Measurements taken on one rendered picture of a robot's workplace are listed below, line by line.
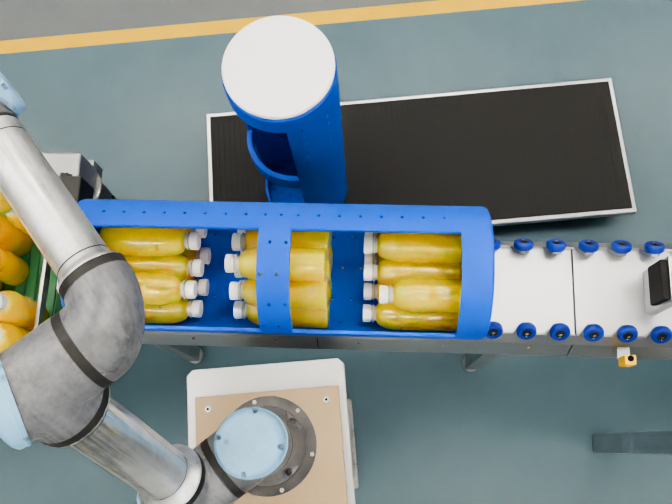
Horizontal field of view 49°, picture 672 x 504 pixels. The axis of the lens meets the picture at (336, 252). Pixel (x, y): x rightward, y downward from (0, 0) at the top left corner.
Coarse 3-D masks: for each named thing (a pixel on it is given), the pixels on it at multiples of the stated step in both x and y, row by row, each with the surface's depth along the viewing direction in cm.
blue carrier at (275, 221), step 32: (96, 224) 151; (128, 224) 150; (160, 224) 150; (192, 224) 150; (224, 224) 150; (256, 224) 150; (288, 224) 149; (320, 224) 149; (352, 224) 149; (384, 224) 149; (416, 224) 149; (448, 224) 148; (480, 224) 148; (224, 256) 174; (288, 256) 146; (352, 256) 173; (480, 256) 145; (224, 288) 173; (256, 288) 147; (288, 288) 147; (352, 288) 172; (480, 288) 144; (192, 320) 167; (224, 320) 167; (288, 320) 150; (352, 320) 167; (480, 320) 148
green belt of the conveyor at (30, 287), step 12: (36, 252) 184; (36, 264) 183; (36, 276) 182; (12, 288) 182; (24, 288) 182; (36, 288) 182; (48, 288) 181; (36, 300) 181; (48, 300) 181; (60, 300) 181; (48, 312) 180
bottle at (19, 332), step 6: (0, 324) 162; (6, 324) 163; (0, 330) 160; (6, 330) 161; (12, 330) 163; (18, 330) 165; (24, 330) 169; (0, 336) 160; (6, 336) 161; (12, 336) 162; (18, 336) 164; (0, 342) 160; (6, 342) 161; (12, 342) 162; (0, 348) 161; (6, 348) 162
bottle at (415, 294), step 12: (396, 288) 154; (408, 288) 153; (420, 288) 153; (432, 288) 153; (444, 288) 153; (456, 288) 153; (396, 300) 154; (408, 300) 153; (420, 300) 153; (432, 300) 153; (444, 300) 152; (456, 300) 152; (432, 312) 155; (444, 312) 155; (456, 312) 154
